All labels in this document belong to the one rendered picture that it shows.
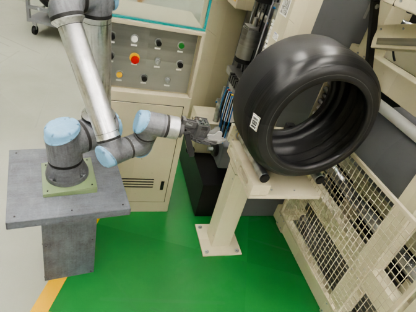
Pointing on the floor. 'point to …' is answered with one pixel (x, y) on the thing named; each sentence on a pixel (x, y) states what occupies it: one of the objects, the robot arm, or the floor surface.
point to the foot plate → (215, 246)
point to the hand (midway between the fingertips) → (222, 140)
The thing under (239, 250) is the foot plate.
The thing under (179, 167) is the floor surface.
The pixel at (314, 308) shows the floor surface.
